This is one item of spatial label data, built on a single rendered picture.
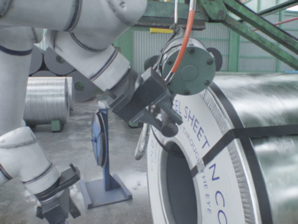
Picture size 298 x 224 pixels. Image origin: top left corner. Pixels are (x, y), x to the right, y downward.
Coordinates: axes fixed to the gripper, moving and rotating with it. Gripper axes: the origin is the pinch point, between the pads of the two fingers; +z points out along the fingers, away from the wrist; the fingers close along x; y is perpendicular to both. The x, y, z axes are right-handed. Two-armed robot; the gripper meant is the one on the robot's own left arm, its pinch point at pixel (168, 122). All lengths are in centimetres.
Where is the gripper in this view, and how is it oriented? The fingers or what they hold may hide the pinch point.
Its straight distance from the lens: 57.7
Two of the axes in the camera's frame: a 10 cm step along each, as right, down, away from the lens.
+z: 6.9, 5.9, 4.1
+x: -7.2, 5.8, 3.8
